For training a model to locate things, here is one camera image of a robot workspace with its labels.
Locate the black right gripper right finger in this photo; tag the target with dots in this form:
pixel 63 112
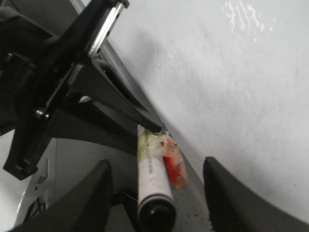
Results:
pixel 233 207

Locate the white black-tipped whiteboard marker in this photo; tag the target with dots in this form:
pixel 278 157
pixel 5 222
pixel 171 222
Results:
pixel 156 211

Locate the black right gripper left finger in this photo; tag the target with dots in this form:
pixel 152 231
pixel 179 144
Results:
pixel 85 208

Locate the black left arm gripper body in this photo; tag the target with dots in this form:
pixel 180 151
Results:
pixel 34 65

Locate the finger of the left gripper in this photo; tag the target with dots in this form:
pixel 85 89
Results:
pixel 98 80
pixel 85 122

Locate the whiteboard with aluminium frame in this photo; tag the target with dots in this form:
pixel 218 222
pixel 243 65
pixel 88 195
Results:
pixel 230 80

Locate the red magnet taped to marker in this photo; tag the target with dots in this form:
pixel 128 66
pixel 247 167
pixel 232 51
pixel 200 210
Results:
pixel 171 154

